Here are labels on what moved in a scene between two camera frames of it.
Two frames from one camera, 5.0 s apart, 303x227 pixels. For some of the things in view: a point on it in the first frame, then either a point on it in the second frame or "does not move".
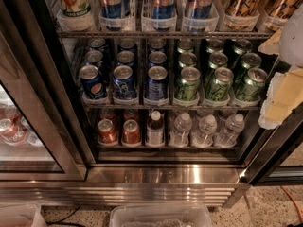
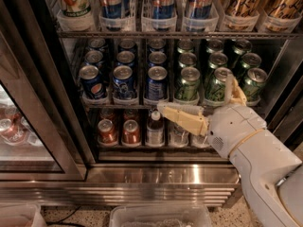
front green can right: (250, 89) does not move
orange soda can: (241, 8) does not move
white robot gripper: (293, 43) → (235, 128)
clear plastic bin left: (21, 215) does not move
